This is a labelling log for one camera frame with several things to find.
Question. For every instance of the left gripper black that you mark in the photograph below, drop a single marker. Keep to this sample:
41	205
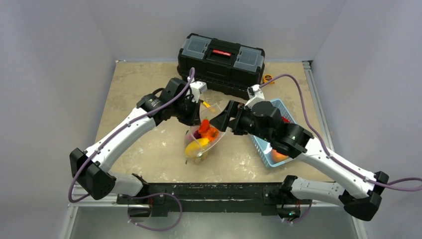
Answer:
194	118

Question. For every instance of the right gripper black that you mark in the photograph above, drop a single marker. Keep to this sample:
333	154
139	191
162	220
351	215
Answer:
234	117

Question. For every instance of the clear zip top bag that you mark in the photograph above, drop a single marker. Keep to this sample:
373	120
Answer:
206	113

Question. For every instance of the yellow mango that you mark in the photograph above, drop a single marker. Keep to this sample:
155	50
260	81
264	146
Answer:
196	147

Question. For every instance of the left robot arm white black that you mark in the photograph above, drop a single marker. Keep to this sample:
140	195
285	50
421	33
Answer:
91	167

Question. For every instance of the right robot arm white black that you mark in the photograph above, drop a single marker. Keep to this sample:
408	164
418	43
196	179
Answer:
352	188

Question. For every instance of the light blue plastic basket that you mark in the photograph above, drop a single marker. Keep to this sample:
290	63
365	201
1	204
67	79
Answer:
263	147

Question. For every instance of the black plastic toolbox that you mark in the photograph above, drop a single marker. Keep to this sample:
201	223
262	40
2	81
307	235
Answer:
226	67

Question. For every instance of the red bell pepper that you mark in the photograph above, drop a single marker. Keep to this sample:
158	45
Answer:
285	120

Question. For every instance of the yellow tape measure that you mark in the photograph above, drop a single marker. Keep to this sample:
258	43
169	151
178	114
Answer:
266	78

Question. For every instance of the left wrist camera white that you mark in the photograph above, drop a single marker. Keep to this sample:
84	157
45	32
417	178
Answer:
196	88

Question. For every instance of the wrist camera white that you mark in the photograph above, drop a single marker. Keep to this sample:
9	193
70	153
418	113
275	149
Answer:
255	95
196	88

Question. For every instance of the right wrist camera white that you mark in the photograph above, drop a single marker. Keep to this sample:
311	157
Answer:
255	95

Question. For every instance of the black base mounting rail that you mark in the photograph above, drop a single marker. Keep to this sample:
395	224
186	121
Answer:
267	199

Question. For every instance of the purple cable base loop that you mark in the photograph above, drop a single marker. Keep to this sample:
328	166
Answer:
158	214

